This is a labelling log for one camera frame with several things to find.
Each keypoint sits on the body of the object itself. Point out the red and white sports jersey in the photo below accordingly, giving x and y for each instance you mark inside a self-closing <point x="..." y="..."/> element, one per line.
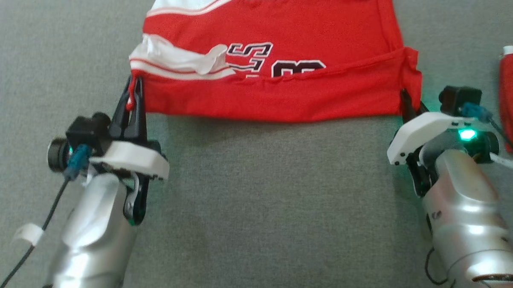
<point x="283" y="98"/>

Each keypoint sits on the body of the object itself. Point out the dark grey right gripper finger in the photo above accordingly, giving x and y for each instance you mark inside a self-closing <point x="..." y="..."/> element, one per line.
<point x="407" y="108"/>
<point x="423" y="110"/>

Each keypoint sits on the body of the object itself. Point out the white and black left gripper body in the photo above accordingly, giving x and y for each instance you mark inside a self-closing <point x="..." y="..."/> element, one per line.
<point x="136" y="159"/>

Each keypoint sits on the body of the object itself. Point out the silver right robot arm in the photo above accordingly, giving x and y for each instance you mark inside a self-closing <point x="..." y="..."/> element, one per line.
<point x="467" y="219"/>

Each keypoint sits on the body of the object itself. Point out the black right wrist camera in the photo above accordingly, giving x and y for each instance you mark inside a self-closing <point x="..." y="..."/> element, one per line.
<point x="458" y="97"/>

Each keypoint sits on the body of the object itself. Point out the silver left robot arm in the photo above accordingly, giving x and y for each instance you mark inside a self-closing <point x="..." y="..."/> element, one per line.
<point x="91" y="240"/>

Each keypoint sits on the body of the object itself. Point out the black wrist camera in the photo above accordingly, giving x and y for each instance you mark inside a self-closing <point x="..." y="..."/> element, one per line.
<point x="84" y="131"/>
<point x="458" y="97"/>

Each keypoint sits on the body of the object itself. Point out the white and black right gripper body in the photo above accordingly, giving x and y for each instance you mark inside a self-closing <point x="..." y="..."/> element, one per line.
<point x="419" y="130"/>

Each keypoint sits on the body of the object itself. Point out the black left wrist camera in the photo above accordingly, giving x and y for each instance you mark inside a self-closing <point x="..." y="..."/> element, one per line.
<point x="84" y="131"/>

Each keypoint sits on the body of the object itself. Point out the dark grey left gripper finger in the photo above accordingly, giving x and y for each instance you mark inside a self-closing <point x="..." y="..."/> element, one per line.
<point x="140" y="125"/>
<point x="120" y="122"/>

